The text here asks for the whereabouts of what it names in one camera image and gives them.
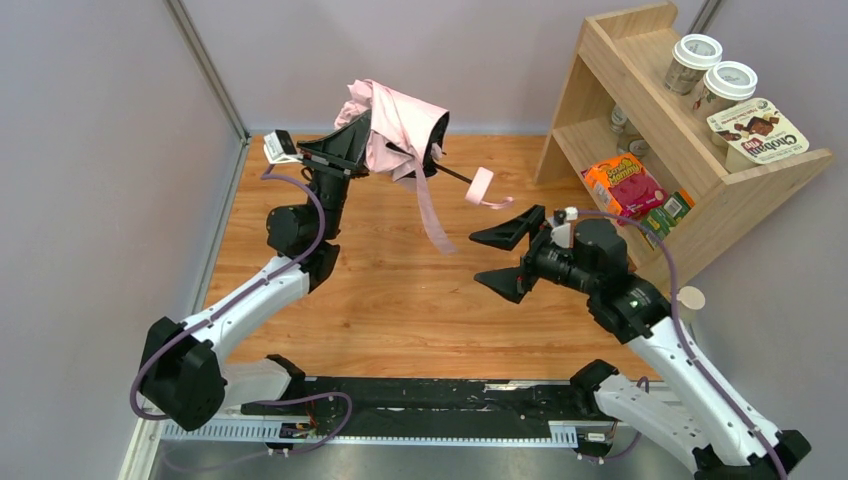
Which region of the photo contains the pink folding umbrella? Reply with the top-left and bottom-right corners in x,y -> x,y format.
333,79 -> 515,256

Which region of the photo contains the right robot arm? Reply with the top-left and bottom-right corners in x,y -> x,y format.
471,205 -> 811,479

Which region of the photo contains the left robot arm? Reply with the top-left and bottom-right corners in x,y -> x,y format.
130,111 -> 371,431

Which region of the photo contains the orange pink snack box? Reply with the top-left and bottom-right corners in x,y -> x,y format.
581,153 -> 669,220

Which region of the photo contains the green snack box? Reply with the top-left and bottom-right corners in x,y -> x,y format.
640,189 -> 695,249

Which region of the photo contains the glass jar on shelf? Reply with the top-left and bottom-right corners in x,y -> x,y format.
609,104 -> 651,159

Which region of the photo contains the wooden shelf rack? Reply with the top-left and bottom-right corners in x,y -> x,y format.
535,2 -> 833,284

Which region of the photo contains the yellow-green juice bottle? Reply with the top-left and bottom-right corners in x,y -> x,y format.
676,285 -> 706,325

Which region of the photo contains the Chobani flip yogurt pack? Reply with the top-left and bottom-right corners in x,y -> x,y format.
706,98 -> 810,173

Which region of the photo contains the left paper coffee cup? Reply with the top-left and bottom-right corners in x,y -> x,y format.
664,34 -> 723,96

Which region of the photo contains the paper coffee cup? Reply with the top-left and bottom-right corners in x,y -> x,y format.
691,61 -> 759,120
664,34 -> 723,96

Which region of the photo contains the right paper coffee cup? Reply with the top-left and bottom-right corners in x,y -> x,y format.
691,61 -> 759,120

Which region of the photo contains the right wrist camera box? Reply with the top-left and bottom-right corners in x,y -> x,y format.
547,206 -> 579,249

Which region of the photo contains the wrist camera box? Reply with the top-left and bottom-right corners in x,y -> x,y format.
547,206 -> 579,249
263,129 -> 303,165

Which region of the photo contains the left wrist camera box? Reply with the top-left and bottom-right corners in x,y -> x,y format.
263,129 -> 303,165

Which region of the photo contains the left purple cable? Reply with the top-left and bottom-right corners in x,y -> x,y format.
129,165 -> 327,423

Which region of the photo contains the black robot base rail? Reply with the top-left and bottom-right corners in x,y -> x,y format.
158,374 -> 637,458

